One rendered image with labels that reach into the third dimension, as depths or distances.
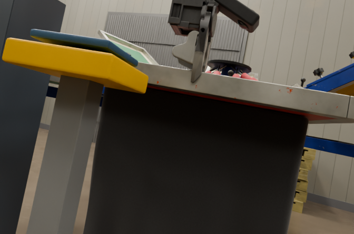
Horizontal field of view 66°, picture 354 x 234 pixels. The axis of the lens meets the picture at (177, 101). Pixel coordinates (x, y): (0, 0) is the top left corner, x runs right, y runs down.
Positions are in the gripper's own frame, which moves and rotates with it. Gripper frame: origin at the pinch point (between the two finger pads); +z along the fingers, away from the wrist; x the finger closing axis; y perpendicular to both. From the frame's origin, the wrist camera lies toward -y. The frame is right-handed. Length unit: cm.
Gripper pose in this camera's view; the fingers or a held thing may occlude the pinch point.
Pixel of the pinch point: (199, 78)
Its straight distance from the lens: 52.1
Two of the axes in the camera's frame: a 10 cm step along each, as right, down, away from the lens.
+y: -9.6, -1.8, 2.0
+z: -1.9, 9.8, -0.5
